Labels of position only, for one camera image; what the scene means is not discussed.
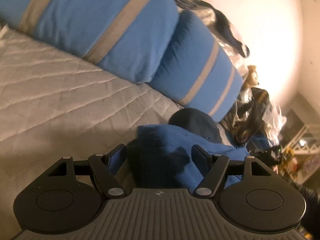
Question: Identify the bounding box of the blue and navy fleece garment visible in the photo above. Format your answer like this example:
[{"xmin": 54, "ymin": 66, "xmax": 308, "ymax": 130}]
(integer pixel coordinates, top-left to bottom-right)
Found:
[{"xmin": 127, "ymin": 108, "xmax": 248, "ymax": 191}]

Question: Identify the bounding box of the dark clothes pile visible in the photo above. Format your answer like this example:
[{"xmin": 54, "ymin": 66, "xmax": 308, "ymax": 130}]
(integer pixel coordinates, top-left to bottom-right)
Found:
[{"xmin": 220, "ymin": 88, "xmax": 283, "ymax": 167}]

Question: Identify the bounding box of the white quilted bedspread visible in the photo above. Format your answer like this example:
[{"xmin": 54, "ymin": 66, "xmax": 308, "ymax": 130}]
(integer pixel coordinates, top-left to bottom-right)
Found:
[{"xmin": 1, "ymin": 26, "xmax": 180, "ymax": 239}]

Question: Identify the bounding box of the tan plush toy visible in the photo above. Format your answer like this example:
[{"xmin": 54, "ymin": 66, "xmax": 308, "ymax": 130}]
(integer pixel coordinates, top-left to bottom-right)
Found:
[{"xmin": 241, "ymin": 65, "xmax": 259, "ymax": 90}]

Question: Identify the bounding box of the blue pillow with grey stripes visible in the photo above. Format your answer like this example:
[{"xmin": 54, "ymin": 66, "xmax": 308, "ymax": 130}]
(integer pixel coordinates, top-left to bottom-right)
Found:
[{"xmin": 1, "ymin": 0, "xmax": 178, "ymax": 83}]

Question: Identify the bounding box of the white wire shelf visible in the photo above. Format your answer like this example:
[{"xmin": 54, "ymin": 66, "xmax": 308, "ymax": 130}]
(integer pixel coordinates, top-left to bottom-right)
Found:
[{"xmin": 284, "ymin": 124, "xmax": 319, "ymax": 184}]

